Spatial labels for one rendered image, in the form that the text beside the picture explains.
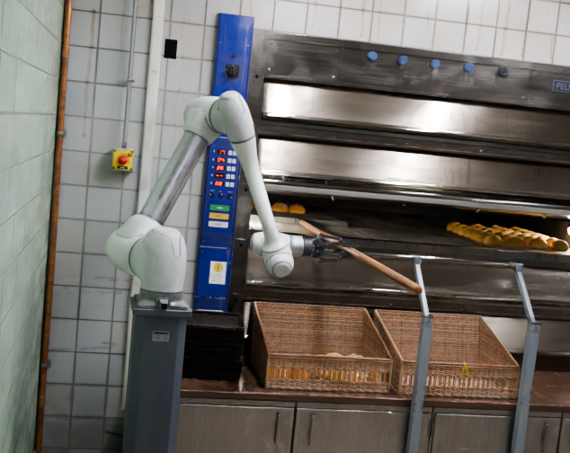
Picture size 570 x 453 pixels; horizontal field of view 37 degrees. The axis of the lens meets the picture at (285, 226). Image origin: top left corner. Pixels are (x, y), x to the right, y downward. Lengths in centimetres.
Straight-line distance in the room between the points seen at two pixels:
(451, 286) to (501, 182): 56
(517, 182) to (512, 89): 45
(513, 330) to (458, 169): 87
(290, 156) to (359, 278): 67
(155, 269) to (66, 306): 108
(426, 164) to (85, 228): 163
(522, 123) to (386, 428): 162
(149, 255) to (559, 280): 228
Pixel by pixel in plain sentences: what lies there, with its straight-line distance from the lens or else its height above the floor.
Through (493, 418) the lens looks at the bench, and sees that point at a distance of 392.
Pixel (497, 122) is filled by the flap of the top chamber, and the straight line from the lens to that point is 428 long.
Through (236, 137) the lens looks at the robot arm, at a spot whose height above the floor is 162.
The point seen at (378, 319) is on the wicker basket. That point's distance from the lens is 407.
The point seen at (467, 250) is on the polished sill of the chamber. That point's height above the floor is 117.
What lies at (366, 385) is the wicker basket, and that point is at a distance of 374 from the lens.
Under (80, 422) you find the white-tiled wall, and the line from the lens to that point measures 417.
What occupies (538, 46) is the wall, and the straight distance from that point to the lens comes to 438.
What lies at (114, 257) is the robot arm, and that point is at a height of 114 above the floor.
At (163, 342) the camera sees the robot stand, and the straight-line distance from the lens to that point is 306.
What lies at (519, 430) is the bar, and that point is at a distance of 392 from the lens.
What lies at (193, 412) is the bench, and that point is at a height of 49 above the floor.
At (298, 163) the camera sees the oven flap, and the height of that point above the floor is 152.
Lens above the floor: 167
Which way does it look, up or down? 6 degrees down
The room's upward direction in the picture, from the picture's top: 6 degrees clockwise
